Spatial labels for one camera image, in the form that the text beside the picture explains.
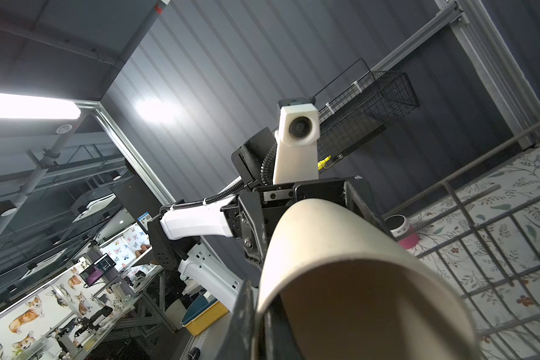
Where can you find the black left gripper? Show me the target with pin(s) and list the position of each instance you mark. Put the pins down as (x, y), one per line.
(253, 215)

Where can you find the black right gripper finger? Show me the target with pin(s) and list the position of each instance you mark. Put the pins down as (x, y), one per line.
(237, 344)

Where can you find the beige cup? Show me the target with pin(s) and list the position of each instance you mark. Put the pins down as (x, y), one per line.
(349, 291)

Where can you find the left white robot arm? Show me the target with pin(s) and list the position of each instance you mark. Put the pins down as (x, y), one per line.
(175, 233)

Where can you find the yellow highlighter in basket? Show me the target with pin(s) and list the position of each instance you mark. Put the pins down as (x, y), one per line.
(324, 164)

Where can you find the pink tape roll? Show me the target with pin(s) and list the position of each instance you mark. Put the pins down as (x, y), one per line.
(402, 230)

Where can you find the ceiling light bar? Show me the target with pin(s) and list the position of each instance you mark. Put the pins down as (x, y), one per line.
(14, 106)

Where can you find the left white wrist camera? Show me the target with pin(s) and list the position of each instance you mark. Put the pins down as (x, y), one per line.
(297, 135)

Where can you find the black wire wall basket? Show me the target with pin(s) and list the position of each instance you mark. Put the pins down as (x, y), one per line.
(366, 108)

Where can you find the grey wire dish rack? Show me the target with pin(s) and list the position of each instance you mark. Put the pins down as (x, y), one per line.
(479, 230)

